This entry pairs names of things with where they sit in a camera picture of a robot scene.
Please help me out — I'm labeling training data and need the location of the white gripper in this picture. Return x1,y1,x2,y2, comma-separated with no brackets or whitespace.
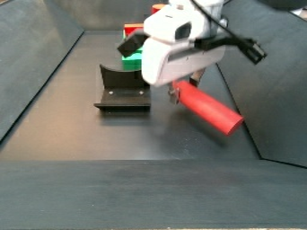
142,0,226,104

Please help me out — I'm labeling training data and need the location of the long pale red oval rod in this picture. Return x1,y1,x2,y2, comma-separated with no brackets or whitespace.
172,81,243,136

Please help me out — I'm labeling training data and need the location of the black cradle fixture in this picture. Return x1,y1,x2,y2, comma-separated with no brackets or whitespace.
94,65,151,110

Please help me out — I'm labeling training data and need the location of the green shape sorter base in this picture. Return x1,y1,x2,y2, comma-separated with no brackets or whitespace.
122,28,144,72

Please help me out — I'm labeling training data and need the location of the red rectangular arch block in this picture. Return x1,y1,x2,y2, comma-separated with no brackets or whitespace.
124,23,144,36

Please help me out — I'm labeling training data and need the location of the tall red cylinder peg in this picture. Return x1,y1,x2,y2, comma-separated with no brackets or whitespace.
151,4,166,13

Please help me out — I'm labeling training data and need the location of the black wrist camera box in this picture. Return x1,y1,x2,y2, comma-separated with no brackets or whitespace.
118,29,148,57

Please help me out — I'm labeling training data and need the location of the black camera cable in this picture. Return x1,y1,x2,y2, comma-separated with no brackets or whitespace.
190,0,268,66

